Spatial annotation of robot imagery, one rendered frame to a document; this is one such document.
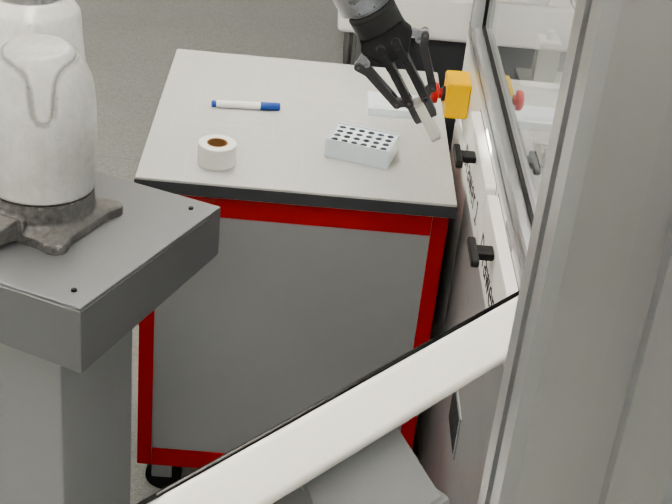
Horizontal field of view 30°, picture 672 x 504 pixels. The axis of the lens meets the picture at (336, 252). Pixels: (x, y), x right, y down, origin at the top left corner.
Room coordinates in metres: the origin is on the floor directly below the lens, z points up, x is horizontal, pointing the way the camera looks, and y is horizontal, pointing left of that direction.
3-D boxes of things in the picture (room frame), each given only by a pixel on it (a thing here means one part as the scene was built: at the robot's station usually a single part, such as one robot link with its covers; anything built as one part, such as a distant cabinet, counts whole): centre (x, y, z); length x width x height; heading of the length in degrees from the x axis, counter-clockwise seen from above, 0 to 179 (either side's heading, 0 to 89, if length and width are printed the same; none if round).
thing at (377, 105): (2.39, -0.10, 0.77); 0.13 x 0.09 x 0.02; 93
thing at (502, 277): (1.58, -0.24, 0.87); 0.29 x 0.02 x 0.11; 2
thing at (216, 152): (2.06, 0.24, 0.78); 0.07 x 0.07 x 0.04
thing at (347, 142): (2.16, -0.03, 0.78); 0.12 x 0.08 x 0.04; 77
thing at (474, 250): (1.58, -0.21, 0.91); 0.07 x 0.04 x 0.01; 2
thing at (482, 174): (1.90, -0.22, 0.87); 0.29 x 0.02 x 0.11; 2
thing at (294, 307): (2.29, 0.09, 0.38); 0.62 x 0.58 x 0.76; 2
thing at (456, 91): (2.22, -0.19, 0.88); 0.07 x 0.05 x 0.07; 2
